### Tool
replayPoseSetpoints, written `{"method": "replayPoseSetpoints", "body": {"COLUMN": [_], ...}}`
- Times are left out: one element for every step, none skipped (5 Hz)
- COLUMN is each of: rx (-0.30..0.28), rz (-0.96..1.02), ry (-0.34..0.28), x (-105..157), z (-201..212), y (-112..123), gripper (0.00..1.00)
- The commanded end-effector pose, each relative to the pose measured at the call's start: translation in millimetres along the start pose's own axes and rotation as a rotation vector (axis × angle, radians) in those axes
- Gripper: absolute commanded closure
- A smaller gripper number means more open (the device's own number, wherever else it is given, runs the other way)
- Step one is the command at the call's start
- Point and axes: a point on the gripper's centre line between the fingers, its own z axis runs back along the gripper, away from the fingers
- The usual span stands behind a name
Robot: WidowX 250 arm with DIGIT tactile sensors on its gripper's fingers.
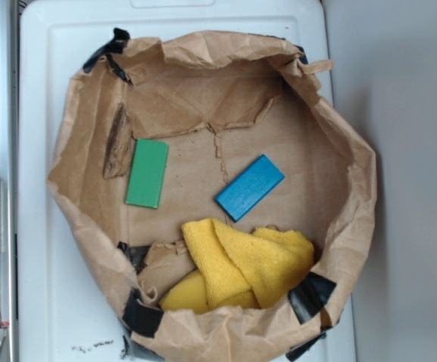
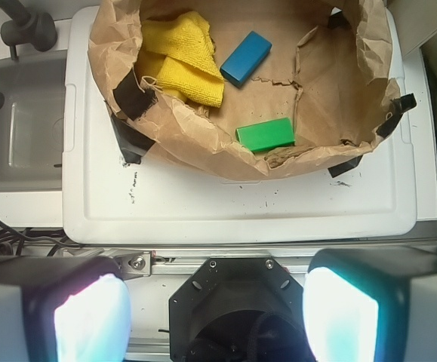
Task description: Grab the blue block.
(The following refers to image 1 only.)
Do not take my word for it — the blue rectangular block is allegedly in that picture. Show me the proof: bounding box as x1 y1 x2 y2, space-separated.
214 155 285 222

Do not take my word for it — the green rectangular block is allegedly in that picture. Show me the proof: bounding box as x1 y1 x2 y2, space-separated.
125 139 169 209

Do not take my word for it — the brown paper bag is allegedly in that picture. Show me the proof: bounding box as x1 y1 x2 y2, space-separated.
48 31 377 361

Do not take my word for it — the yellow microfiber cloth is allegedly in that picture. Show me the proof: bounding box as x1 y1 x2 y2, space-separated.
182 218 315 309

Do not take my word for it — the yellow sponge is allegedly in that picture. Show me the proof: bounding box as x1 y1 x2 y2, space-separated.
159 269 209 314

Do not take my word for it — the aluminium frame rail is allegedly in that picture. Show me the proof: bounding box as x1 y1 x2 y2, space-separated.
0 1 20 361

